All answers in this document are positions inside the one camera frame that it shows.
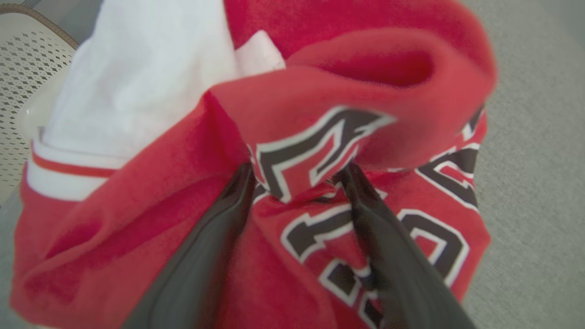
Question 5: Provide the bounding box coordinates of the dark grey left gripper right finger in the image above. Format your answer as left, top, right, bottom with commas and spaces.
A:
336, 164, 476, 329

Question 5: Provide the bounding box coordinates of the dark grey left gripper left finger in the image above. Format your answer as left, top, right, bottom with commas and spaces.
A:
121, 162, 256, 329

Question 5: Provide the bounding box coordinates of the white perforated laundry basket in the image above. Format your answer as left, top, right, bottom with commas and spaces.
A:
0, 4, 79, 206

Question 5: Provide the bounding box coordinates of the red jersey with white sleeves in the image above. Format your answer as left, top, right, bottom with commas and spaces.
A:
9, 0, 499, 329

